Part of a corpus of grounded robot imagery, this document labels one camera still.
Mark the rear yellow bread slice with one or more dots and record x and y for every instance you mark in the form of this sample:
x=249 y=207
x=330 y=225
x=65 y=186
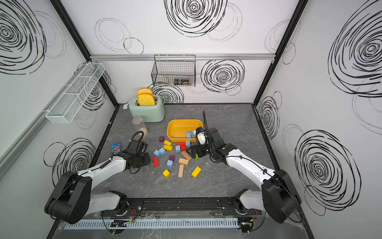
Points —
x=144 y=92

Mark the yellow long block front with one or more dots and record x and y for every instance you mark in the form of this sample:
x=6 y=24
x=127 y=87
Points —
x=196 y=172

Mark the blue block pair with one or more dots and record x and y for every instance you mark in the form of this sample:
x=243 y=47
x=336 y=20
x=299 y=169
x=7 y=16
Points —
x=157 y=153
x=162 y=151

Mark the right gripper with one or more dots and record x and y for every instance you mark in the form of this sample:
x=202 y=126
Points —
x=193 y=150

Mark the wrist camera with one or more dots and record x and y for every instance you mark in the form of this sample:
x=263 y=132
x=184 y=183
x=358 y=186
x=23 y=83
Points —
x=137 y=147
x=200 y=135

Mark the yellow block near purple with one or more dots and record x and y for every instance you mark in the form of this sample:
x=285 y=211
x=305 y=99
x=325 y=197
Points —
x=166 y=142

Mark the mint green toaster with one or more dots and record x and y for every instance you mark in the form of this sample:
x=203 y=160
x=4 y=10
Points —
x=154 y=113

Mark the white wire wall shelf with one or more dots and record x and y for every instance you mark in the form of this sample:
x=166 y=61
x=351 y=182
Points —
x=84 y=91

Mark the wooden block middle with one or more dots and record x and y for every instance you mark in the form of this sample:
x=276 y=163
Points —
x=183 y=161

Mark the yellow cube block front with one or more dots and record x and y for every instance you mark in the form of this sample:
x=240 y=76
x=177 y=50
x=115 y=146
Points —
x=166 y=173

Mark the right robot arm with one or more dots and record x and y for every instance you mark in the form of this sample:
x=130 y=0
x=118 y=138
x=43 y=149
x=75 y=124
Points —
x=277 y=195

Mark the red block by tub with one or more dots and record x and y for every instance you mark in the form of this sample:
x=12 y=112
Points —
x=183 y=145

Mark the yellow bread slice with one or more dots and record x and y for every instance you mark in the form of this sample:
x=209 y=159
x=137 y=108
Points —
x=144 y=92
x=146 y=99

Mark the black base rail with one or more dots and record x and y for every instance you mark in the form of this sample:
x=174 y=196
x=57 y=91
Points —
x=191 y=206

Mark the items in black basket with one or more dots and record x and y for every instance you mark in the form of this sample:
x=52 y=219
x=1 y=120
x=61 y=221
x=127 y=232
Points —
x=183 y=82

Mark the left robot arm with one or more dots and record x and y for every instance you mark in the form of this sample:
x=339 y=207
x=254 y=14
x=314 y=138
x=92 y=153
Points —
x=72 y=197

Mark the glass jar with rice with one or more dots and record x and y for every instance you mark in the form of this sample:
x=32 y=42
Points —
x=140 y=125

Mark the wooden block slanted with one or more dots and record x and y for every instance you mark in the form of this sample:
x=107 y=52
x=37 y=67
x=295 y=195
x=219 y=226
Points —
x=186 y=155

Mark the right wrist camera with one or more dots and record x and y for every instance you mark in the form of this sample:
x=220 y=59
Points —
x=200 y=135

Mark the long wooden block upright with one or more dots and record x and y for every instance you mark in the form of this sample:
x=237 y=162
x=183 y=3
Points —
x=181 y=171

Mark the front yellow bread slice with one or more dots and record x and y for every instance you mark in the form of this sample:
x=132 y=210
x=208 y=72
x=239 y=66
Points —
x=146 y=99

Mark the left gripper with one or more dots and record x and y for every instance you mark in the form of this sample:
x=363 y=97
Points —
x=147 y=159

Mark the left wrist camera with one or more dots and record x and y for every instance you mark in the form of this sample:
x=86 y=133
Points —
x=137 y=147

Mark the black wire wall basket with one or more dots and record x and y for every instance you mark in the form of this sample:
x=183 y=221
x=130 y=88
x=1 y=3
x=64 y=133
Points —
x=167 y=68

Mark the yellow plastic tub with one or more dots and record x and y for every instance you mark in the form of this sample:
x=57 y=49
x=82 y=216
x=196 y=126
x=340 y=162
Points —
x=177 y=129

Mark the blue candy packet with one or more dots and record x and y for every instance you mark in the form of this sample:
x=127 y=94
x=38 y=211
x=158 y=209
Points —
x=116 y=148

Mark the white slotted cable duct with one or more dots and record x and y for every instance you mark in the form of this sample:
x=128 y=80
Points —
x=193 y=223

